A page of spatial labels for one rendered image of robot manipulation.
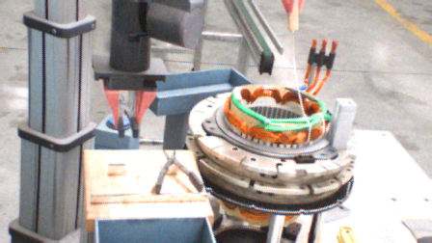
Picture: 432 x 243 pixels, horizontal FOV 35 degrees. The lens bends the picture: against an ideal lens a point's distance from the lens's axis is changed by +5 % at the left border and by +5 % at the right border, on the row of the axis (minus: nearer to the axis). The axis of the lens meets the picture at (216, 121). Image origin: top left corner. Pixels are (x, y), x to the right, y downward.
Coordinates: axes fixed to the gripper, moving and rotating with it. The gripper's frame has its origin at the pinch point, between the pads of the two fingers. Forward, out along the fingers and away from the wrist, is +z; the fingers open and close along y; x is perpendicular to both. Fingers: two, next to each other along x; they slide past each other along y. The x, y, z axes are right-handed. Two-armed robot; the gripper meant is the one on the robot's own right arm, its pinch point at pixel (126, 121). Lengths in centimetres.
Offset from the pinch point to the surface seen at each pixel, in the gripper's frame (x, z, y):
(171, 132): 42, 24, 16
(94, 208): -5.1, 12.0, -4.5
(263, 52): 142, 41, 70
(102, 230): -7.9, 14.0, -3.2
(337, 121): 7.3, 3.3, 38.2
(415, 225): 27, 39, 72
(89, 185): 1.2, 11.9, -4.9
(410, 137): 214, 116, 188
